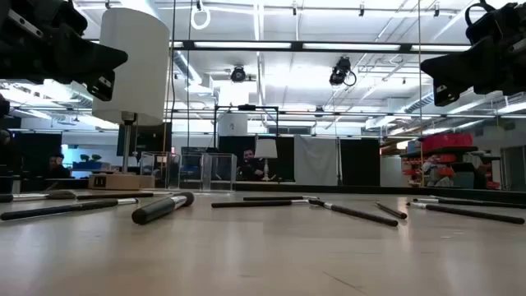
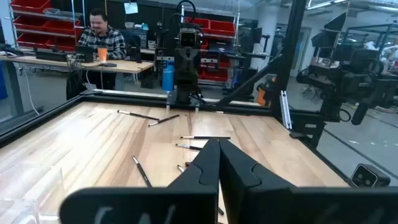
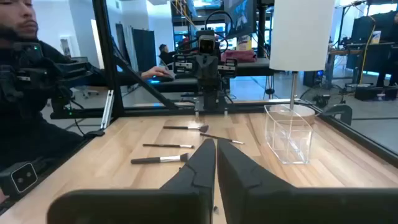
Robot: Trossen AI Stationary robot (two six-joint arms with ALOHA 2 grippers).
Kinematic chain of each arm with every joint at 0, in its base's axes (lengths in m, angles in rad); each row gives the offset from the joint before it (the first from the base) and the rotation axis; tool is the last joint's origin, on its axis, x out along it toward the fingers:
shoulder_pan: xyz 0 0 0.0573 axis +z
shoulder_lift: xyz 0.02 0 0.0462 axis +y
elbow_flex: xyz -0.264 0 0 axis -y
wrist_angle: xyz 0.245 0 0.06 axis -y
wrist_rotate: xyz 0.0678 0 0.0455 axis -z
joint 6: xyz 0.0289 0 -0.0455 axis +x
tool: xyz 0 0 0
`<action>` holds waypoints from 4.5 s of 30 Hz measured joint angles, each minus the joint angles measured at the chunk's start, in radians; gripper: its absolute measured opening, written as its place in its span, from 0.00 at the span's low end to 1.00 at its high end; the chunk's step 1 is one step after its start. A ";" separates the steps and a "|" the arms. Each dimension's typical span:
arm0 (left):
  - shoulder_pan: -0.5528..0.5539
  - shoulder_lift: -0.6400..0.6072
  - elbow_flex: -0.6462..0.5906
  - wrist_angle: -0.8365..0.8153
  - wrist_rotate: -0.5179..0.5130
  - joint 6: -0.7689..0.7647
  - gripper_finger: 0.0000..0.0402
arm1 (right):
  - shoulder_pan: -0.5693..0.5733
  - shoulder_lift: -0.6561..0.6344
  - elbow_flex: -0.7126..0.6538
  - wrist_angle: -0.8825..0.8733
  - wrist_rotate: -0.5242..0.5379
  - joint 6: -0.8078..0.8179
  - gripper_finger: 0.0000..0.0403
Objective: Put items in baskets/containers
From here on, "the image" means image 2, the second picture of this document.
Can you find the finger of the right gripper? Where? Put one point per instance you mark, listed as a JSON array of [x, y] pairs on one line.
[[190, 63], [183, 63]]

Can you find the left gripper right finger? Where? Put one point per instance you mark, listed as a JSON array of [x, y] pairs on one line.
[[264, 202]]

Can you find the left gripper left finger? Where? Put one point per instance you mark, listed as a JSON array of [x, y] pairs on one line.
[[192, 202]]

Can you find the thin black makeup brush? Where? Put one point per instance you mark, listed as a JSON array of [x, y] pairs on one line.
[[141, 171], [163, 120], [180, 168], [138, 115], [205, 137]]

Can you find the background black robot arm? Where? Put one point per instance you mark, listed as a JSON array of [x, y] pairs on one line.
[[357, 84]]

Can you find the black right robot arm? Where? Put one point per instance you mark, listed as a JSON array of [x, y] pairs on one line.
[[187, 93]]

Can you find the blue cylinder container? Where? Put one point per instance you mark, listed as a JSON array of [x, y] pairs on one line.
[[168, 77]]

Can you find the red bin storage rack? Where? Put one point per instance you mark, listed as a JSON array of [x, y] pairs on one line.
[[31, 4], [222, 27]]

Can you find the wooden top office desk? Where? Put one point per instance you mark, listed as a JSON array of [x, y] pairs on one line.
[[130, 66]]

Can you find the dark office chair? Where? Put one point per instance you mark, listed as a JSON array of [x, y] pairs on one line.
[[132, 40]]

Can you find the orange black equipment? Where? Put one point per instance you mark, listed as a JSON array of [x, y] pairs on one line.
[[262, 96]]

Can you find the white paper sheet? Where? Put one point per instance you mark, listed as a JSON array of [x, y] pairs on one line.
[[131, 8]]

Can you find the orange cup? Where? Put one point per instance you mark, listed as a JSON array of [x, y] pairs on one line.
[[102, 53]]

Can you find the person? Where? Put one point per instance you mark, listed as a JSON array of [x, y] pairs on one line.
[[102, 39]]

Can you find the flat black desk box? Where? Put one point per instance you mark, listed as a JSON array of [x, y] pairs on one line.
[[51, 56]]

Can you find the clear acrylic brush organizer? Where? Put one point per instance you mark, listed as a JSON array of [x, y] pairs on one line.
[[31, 199]]

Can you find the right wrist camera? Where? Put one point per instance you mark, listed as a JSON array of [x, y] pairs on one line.
[[188, 39]]

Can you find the black metal table frame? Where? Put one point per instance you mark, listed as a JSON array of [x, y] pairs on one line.
[[130, 100]]

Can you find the silver frame bracket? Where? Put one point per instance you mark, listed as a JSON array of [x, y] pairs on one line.
[[285, 109]]

